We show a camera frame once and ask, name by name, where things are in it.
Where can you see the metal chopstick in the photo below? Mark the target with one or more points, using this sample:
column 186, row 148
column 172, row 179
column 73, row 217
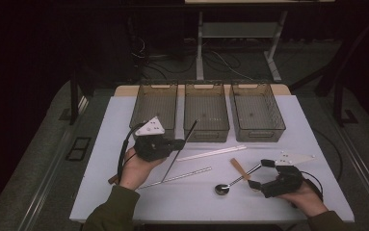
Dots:
column 172, row 163
column 185, row 175

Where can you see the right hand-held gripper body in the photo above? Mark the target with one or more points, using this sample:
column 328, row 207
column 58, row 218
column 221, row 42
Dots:
column 284, row 184

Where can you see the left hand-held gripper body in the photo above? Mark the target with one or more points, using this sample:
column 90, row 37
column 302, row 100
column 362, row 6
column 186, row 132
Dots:
column 151, row 147

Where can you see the white table cover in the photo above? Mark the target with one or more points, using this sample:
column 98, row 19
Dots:
column 236, row 208

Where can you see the white metal desk frame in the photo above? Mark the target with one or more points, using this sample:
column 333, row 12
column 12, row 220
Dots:
column 199, row 48

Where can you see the person's right hand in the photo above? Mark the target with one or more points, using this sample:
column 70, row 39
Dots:
column 309, row 202

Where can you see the black floor socket frame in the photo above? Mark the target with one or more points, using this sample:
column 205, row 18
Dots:
column 77, row 148

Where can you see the translucent brown plastic bin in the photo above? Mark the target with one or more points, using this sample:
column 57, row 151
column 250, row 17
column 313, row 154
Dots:
column 154, row 102
column 206, row 109
column 256, row 112

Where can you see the metal spoon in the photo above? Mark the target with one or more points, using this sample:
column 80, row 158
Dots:
column 222, row 189

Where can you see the metal floor rail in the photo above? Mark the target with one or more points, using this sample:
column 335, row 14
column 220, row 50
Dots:
column 48, row 179
column 362, row 173

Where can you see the black metal stand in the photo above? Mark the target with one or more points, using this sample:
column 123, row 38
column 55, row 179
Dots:
column 338, row 102
column 73, row 96

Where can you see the person's left hand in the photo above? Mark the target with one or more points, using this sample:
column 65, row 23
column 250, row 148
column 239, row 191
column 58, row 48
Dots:
column 137, row 173

